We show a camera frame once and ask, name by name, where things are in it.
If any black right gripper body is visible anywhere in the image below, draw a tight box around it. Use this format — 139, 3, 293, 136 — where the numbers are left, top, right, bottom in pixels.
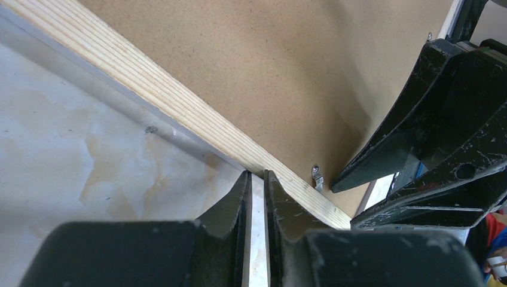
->
396, 37, 507, 195

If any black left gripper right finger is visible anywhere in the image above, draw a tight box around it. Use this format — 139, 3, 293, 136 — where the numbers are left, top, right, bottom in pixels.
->
264, 170, 484, 286

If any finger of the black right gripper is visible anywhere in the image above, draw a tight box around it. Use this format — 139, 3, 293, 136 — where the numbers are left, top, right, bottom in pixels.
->
350, 105, 506, 230
331, 39, 466, 193

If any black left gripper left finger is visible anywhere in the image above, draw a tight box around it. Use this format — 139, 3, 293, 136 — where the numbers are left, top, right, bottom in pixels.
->
20, 171, 252, 286

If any brown cardboard backing board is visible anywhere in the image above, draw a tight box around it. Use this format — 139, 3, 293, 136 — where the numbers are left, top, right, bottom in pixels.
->
77, 0, 454, 219

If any white wooden picture frame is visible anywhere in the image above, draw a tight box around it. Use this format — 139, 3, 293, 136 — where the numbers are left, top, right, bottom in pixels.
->
0, 0, 464, 231

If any person hand in background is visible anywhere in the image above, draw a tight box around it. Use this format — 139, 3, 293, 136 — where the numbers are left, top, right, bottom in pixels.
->
483, 247, 506, 285

